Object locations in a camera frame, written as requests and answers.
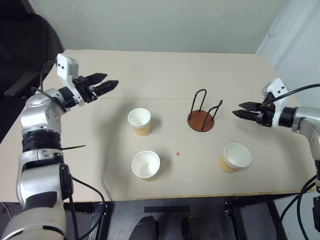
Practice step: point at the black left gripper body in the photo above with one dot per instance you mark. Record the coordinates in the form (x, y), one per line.
(83, 88)

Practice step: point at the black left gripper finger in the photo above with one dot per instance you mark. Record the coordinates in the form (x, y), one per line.
(106, 87)
(98, 77)

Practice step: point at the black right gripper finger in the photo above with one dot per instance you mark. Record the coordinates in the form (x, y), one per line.
(248, 115)
(250, 106)

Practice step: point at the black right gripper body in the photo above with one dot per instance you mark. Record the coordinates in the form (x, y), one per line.
(266, 115)

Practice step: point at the tan paper cup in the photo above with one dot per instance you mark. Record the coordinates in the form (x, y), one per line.
(146, 165)
(140, 118)
(236, 155)

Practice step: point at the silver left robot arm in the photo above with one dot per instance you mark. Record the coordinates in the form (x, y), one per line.
(40, 107)

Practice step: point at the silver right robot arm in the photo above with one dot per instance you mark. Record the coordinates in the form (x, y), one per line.
(305, 117)

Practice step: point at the black zip tie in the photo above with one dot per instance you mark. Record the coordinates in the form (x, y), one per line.
(73, 147)

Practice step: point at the black office chair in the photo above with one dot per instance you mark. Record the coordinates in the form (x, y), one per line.
(25, 50)

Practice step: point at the black tape strip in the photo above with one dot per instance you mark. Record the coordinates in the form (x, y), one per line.
(167, 209)

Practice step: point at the dark rounded shape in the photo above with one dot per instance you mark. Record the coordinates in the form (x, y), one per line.
(146, 227)

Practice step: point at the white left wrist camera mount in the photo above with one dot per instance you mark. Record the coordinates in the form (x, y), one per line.
(63, 67)

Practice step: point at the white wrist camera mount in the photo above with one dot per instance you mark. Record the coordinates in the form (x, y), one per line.
(277, 87)
(63, 67)

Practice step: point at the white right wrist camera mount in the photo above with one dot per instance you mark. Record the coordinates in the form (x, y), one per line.
(277, 87)

